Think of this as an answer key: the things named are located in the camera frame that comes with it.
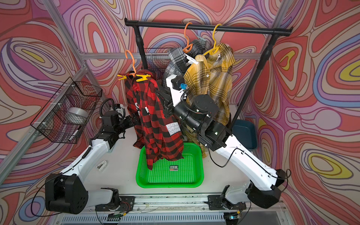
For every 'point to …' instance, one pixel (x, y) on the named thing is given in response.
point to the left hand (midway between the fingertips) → (136, 116)
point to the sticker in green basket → (174, 168)
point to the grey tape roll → (76, 115)
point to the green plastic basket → (187, 172)
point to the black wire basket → (50, 121)
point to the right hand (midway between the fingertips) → (157, 94)
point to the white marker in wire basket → (75, 133)
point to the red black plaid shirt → (155, 129)
